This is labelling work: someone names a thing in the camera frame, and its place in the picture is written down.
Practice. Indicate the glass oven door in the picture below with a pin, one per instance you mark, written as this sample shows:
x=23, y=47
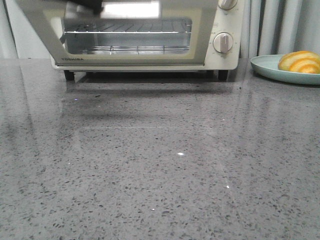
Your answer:
x=50, y=17

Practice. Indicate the orange striped croissant bread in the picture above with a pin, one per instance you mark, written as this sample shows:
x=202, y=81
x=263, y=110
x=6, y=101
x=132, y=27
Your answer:
x=303, y=61

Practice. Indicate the white Toshiba toaster oven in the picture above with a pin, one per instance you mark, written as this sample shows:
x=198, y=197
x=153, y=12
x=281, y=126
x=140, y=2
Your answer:
x=226, y=21

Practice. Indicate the lower oven control knob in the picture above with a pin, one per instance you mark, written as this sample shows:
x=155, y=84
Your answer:
x=223, y=43

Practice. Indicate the oven control knob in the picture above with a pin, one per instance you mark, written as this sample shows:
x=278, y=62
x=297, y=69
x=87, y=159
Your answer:
x=227, y=4
x=223, y=43

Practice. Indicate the upper oven control knob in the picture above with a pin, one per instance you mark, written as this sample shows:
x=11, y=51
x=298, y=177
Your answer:
x=227, y=4

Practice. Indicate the teal green plate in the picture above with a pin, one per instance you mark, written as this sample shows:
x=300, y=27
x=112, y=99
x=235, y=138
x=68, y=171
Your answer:
x=267, y=66

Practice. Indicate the metal wire oven rack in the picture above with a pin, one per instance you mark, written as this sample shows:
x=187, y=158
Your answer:
x=146, y=26

